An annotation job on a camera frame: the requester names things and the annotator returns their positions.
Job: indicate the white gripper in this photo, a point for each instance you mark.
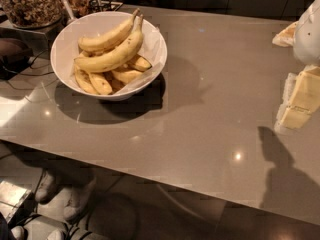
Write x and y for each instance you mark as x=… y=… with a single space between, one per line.
x=308 y=37

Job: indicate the white bowl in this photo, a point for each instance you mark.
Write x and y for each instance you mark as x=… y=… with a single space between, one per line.
x=63 y=50

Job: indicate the lower middle banana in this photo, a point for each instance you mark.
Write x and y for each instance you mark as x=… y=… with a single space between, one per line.
x=100 y=83

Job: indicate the glass bowl of nuts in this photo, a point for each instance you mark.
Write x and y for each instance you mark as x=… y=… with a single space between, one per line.
x=31 y=14

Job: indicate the right small banana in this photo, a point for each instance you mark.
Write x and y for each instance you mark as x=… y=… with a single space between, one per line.
x=139 y=63

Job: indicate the metal box on floor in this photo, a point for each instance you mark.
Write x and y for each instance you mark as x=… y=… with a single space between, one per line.
x=12 y=199

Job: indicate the left white shoe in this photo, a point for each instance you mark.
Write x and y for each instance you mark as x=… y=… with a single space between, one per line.
x=47 y=188

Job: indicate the small dish of snacks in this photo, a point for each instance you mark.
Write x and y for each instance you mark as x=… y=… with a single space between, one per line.
x=79 y=7

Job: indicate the dark round object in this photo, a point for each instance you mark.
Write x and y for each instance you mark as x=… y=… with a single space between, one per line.
x=14 y=54

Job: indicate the right white shoe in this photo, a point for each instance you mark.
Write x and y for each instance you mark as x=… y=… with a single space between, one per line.
x=79 y=198

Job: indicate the lower left banana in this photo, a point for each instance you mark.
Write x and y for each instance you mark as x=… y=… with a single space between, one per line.
x=84 y=81

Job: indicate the top yellow banana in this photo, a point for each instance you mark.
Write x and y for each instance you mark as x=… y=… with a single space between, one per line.
x=111 y=38

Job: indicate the white shoe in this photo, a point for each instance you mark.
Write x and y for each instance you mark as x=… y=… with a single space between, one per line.
x=47 y=188
x=79 y=198

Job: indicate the white spoon handle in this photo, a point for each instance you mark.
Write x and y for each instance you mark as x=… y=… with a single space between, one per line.
x=71 y=17

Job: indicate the long yellow banana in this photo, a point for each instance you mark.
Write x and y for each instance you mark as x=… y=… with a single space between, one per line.
x=118 y=56

